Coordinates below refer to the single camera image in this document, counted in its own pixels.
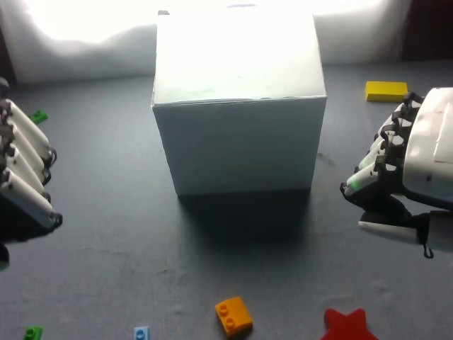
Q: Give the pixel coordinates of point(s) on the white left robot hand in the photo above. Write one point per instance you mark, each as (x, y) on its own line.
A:
(24, 148)

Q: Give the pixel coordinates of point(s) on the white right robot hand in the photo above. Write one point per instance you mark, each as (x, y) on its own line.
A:
(428, 148)

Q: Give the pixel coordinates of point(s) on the cardboard box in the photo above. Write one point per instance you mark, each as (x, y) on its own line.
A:
(240, 141)

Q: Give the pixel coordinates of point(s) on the green toy brick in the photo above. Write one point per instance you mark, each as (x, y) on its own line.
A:
(32, 334)
(39, 115)

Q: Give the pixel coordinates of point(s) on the yellow-orange toy block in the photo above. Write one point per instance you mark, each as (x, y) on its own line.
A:
(385, 92)

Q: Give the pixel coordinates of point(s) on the white backdrop sheet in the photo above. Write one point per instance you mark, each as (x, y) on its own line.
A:
(88, 60)

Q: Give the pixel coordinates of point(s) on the grey table cloth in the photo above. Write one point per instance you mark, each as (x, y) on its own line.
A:
(106, 248)

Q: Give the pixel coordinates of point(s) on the red star toy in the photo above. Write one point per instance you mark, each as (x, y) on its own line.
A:
(345, 327)

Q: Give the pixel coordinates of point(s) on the blue toy brick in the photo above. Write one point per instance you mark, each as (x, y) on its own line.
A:
(141, 333)

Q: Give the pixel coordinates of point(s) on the orange toy brick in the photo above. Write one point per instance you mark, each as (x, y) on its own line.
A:
(233, 317)

